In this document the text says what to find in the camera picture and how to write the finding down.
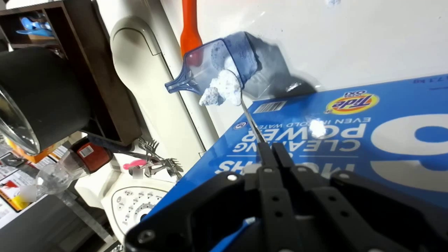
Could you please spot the blue Tide detergent box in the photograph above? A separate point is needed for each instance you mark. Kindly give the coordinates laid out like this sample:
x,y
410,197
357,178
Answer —
x,y
372,120

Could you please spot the small pink object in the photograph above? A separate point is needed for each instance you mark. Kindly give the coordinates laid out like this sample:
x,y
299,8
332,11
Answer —
x,y
134,164

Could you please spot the blue plastic scoop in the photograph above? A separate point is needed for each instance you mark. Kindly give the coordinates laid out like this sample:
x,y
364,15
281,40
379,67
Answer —
x,y
218,56

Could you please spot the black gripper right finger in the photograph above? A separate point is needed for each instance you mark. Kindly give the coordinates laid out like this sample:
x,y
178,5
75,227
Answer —
x,y
364,214

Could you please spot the clear plastic bottle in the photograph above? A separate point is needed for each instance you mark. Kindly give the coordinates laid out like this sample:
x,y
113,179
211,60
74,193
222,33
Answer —
x,y
56,175

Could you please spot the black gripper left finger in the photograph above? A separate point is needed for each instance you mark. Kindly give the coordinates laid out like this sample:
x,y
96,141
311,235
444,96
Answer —
x,y
210,214

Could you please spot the grey pot with lid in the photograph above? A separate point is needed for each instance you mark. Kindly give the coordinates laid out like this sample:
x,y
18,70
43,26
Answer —
x,y
46,92

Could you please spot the metal fork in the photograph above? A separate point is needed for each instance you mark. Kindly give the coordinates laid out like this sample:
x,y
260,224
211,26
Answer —
x,y
161,162

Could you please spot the thin metal spoon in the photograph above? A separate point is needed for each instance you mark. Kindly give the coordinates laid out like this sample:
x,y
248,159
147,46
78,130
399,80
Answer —
x,y
224,85

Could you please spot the white washing machine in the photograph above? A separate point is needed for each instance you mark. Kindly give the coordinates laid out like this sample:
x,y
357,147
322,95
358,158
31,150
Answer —
x,y
350,36

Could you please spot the small blue plastic piece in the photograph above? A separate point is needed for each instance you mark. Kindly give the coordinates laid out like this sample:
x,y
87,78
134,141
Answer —
x,y
36,26

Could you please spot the orange spatula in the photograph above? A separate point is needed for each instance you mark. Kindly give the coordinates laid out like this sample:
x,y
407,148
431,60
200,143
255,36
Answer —
x,y
190,28

